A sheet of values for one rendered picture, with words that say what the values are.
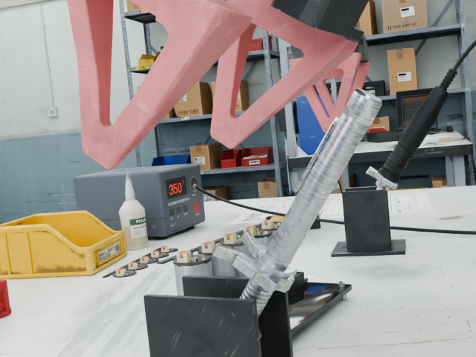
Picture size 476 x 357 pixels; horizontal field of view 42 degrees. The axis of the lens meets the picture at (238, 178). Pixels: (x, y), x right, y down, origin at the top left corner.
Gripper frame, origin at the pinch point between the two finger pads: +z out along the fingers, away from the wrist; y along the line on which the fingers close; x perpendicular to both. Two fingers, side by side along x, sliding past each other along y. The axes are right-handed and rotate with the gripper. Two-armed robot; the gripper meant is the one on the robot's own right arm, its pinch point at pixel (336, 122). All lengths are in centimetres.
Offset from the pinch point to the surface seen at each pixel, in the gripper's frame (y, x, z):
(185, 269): 30.4, -6.4, 8.2
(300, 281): 17.8, -1.6, 12.4
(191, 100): -400, -163, -24
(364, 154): -175, -12, 14
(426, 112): 1.0, 9.2, -0.4
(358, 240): 1.8, 1.7, 12.4
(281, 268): 42.3, 2.6, 5.3
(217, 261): 27.7, -5.2, 8.4
